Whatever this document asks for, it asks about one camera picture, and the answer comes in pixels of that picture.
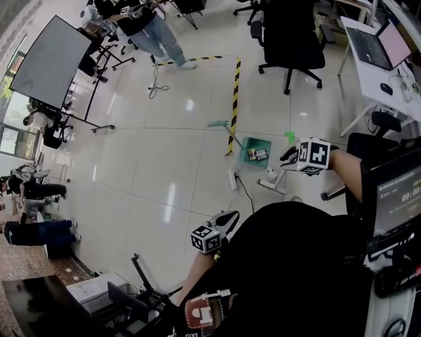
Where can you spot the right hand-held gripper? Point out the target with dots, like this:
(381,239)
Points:
(314,154)

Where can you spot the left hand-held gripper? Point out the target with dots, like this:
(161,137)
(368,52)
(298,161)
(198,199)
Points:
(206,238)

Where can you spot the dark trash packet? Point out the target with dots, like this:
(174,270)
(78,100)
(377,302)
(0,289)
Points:
(262,154)

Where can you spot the green dustpan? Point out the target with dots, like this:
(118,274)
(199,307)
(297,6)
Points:
(260,144)

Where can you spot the yellow trash piece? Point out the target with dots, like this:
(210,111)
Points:
(252,154)

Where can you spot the person's right forearm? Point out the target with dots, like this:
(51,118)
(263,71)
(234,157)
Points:
(345,171)

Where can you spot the person's left forearm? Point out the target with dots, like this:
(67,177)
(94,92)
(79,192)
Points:
(197,276)

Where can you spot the white plug adapter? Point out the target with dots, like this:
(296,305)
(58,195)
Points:
(271,174)

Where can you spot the long white power strip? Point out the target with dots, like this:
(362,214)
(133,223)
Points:
(271,187)

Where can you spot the short white power strip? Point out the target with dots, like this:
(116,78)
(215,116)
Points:
(233,180)

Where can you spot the person's black shirt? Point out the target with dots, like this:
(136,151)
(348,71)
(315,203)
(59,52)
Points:
(289,263)

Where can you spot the yellow black hazard tape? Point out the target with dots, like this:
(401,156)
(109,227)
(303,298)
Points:
(200,59)
(235,105)

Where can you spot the teal broom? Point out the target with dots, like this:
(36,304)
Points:
(218,124)

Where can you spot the black armrest office chair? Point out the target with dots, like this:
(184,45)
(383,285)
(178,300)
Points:
(368,143)

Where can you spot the black metal stand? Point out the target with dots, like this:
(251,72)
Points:
(144,289)

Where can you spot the white desk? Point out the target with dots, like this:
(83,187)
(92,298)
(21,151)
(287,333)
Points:
(371,82)

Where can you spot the black screen with timer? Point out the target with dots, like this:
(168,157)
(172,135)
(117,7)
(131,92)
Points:
(399,197)

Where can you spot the black computer mouse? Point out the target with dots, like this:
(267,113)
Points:
(386,89)

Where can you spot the black laptop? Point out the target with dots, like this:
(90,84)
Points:
(371,46)

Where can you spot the clear glass cup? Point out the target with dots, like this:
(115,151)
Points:
(415,87)

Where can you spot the white box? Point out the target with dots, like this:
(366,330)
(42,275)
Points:
(95,289)

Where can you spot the black chair base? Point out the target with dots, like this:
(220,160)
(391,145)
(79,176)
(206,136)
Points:
(246,8)

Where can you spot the black table legs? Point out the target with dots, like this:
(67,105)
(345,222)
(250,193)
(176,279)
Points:
(190,10)

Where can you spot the black swivel chair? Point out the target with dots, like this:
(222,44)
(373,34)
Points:
(52,138)

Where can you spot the black wheeled chair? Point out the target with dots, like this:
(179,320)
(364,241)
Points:
(123,49)

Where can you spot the dark glossy table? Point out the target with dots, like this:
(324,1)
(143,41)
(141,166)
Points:
(36,306)

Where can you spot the large black screen on stand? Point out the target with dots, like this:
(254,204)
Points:
(52,62)

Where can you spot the white round device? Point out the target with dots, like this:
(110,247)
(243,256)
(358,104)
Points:
(87,14)

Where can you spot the black clamp mount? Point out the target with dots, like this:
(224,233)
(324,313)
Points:
(398,273)

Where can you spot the white stand post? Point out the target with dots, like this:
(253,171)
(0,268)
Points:
(391,316)

